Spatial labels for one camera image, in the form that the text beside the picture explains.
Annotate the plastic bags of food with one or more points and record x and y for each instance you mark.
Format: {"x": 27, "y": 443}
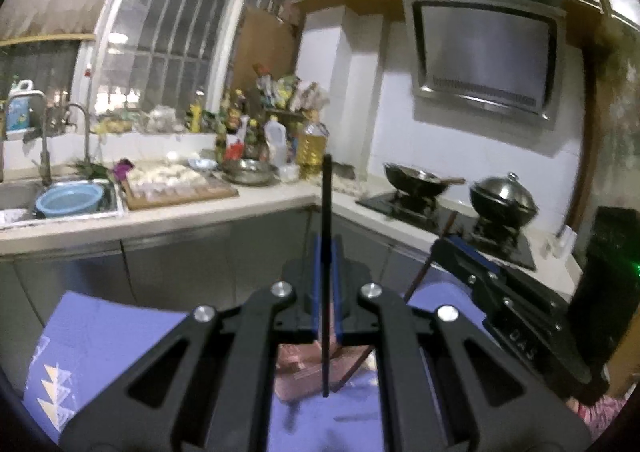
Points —
{"x": 160, "y": 119}

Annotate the yellow cooking oil bottle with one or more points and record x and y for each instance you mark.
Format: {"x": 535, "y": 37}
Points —
{"x": 312, "y": 146}

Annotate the white plastic bottle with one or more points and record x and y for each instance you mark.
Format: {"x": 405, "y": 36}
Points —
{"x": 275, "y": 141}

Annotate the pink perforated utensil basket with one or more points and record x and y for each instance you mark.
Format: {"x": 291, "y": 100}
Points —
{"x": 300, "y": 367}

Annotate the pile of white dumplings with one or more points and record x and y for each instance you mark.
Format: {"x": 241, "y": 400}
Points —
{"x": 165, "y": 179}

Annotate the blue printed tablecloth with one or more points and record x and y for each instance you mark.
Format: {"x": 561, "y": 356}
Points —
{"x": 100, "y": 342}

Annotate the steel mixing bowl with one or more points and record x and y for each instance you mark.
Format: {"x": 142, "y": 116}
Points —
{"x": 247, "y": 171}

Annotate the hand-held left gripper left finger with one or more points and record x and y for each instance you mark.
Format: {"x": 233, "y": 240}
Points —
{"x": 316, "y": 292}

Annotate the pile of seasoning packets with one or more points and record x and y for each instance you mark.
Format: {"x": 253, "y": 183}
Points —
{"x": 290, "y": 91}

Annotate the purple plastic item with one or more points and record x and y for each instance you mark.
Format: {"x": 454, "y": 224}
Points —
{"x": 122, "y": 169}

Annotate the black glass gas cooktop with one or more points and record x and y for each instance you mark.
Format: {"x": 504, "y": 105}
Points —
{"x": 380, "y": 204}

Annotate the green leafy vegetables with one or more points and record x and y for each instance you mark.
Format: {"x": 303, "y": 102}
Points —
{"x": 90, "y": 170}

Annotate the stainless steel range hood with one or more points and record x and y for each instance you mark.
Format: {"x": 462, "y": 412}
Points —
{"x": 480, "y": 56}

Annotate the blue label detergent bottle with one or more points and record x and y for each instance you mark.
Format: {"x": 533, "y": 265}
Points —
{"x": 22, "y": 114}

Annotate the row of seasoning bottles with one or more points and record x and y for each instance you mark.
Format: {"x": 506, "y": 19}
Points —
{"x": 235, "y": 131}

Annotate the tall curved steel faucet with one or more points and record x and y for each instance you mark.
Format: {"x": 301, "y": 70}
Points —
{"x": 87, "y": 141}

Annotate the black wok with lid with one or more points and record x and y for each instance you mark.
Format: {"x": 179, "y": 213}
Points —
{"x": 502, "y": 202}

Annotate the wooden cutting board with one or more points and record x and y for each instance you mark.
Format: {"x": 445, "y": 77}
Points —
{"x": 175, "y": 199}

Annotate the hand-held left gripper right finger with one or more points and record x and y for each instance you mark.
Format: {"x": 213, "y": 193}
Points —
{"x": 338, "y": 292}

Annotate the stainless steel sink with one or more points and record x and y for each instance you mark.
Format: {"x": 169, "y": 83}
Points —
{"x": 15, "y": 197}

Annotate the small white cup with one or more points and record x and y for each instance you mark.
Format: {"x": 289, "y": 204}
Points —
{"x": 288, "y": 173}

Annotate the small patterned bowl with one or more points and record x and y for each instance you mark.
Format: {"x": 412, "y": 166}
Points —
{"x": 202, "y": 164}

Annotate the blue plastic basin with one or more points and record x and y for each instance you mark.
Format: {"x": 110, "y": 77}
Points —
{"x": 67, "y": 202}

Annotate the steel sink faucet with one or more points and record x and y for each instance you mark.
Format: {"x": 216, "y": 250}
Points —
{"x": 45, "y": 156}

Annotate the brown wooden panel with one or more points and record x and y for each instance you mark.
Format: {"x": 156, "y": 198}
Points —
{"x": 265, "y": 51}

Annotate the barred kitchen window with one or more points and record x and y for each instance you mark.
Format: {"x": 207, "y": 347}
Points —
{"x": 165, "y": 21}

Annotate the dark brown wooden chopstick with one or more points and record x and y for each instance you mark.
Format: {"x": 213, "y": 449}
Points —
{"x": 416, "y": 278}

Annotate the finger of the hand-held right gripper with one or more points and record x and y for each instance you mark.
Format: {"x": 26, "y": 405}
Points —
{"x": 470, "y": 254}
{"x": 460, "y": 272}

